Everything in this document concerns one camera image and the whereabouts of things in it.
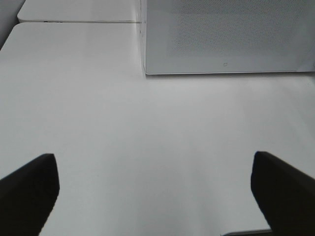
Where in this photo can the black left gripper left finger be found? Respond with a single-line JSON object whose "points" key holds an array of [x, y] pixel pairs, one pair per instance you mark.
{"points": [[27, 197]]}

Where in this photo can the white microwave oven body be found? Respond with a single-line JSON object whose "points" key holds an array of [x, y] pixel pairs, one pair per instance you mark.
{"points": [[246, 37]]}

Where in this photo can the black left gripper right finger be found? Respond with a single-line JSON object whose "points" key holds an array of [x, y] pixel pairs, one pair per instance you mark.
{"points": [[284, 194]]}

